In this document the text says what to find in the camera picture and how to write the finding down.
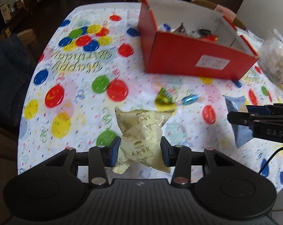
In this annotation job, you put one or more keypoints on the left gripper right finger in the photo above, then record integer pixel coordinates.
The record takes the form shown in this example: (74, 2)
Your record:
(179, 157)

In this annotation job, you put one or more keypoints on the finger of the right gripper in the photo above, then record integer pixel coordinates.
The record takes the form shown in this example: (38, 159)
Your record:
(251, 120)
(274, 109)

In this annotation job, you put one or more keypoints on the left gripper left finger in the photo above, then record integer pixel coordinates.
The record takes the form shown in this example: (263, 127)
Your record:
(100, 157)

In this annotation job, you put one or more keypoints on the light blue snack packet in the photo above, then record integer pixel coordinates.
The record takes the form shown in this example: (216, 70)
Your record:
(237, 111)

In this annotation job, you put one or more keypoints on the cream pastry packet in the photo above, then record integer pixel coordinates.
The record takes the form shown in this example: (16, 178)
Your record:
(141, 136)

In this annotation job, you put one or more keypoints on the blue candy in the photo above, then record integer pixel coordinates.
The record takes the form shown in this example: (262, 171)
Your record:
(189, 99)

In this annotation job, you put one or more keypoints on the green white jelly cup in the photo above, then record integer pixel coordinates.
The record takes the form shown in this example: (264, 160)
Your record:
(167, 96)

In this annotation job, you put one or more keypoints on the dark red-brown snack packet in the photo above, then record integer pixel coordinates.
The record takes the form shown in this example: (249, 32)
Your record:
(210, 38)

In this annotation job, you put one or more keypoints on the small black snack packet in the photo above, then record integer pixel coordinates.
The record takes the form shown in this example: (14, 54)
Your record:
(203, 32)

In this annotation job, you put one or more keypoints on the dark brown chocolate packet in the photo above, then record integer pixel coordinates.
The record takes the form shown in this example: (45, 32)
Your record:
(180, 30)

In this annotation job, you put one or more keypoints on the white blue cracker packet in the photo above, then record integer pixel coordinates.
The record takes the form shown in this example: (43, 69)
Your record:
(164, 28)

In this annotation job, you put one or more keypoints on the clear bag of white snacks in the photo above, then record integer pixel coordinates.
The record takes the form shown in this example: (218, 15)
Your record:
(271, 57)

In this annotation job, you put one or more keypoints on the balloon birthday tablecloth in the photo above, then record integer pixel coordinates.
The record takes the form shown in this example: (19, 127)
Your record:
(93, 63)

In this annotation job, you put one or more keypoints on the red cardboard box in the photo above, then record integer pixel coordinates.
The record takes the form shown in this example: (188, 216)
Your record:
(231, 57)

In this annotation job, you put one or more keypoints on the wooden chair with pink cloth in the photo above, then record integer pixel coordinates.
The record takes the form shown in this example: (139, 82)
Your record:
(229, 14)

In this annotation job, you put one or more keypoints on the wooden chair with denim jacket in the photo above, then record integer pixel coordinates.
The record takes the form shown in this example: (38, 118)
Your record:
(16, 70)

